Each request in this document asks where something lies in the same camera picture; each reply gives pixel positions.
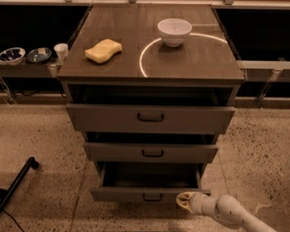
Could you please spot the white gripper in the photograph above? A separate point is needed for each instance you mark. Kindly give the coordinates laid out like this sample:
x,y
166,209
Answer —
x,y
198,203

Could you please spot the grey drawer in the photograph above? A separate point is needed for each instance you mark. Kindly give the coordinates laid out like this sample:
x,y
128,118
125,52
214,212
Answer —
x,y
150,118
134,152
146,182

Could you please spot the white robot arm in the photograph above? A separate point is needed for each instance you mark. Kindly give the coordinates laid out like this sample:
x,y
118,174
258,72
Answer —
x,y
226,210

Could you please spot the grey drawer cabinet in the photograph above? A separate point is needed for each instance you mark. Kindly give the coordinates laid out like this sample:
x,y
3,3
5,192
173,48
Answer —
x,y
202,71

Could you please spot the yellow sponge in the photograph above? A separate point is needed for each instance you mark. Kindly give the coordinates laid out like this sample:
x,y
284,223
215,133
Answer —
x,y
103,51

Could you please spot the white ceramic bowl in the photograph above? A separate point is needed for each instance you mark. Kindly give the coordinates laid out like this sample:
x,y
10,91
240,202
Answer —
x,y
173,31

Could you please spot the black stand leg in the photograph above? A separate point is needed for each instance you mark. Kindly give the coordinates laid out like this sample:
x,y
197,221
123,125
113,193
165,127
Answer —
x,y
6,194

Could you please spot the white paper cup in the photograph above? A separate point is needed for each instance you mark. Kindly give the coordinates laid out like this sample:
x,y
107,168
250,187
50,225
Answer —
x,y
62,51

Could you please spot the dark blue plate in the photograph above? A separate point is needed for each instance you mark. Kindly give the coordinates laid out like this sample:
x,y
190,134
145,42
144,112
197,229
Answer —
x,y
39,55

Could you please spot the low side shelf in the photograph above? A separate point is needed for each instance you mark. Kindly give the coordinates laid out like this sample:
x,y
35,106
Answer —
x,y
28,70

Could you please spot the blue patterned bowl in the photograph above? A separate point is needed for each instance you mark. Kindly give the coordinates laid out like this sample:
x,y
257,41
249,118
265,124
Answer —
x,y
12,56

